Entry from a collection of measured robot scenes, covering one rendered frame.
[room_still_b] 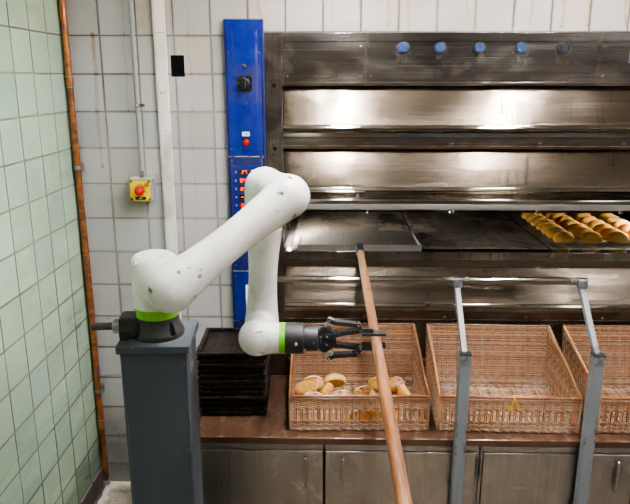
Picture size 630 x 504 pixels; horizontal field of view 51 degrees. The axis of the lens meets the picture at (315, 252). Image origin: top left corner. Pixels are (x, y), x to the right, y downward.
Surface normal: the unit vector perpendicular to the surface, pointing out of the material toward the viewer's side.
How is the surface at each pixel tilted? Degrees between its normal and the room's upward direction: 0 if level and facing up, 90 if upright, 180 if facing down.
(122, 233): 90
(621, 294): 70
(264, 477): 90
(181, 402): 90
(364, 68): 91
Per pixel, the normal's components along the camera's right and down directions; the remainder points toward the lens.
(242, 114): -0.02, 0.25
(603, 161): -0.02, -0.09
